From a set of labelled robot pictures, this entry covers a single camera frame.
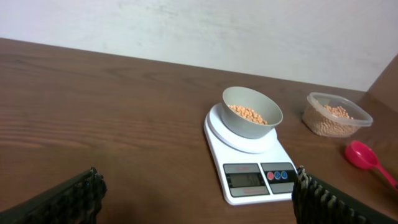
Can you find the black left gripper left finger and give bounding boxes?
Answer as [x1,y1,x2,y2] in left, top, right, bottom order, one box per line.
[1,167,107,224]

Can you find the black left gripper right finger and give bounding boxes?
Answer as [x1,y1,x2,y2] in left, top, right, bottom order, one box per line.
[292,166,397,224]

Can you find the red plastic measuring scoop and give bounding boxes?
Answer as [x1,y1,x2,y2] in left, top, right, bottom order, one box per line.
[345,141,397,191]

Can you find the white digital kitchen scale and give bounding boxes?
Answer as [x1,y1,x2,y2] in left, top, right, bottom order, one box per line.
[204,103,297,205]

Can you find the soybeans in bowl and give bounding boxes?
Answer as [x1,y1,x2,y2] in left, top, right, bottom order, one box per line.
[228,105,268,125]

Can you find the grey round bowl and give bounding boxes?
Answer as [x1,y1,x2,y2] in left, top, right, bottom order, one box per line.
[221,86,283,139]

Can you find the pile of soybeans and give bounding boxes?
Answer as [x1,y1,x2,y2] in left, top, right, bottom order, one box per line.
[302,105,360,138]

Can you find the clear plastic container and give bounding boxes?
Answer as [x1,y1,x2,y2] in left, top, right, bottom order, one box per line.
[305,92,373,129]

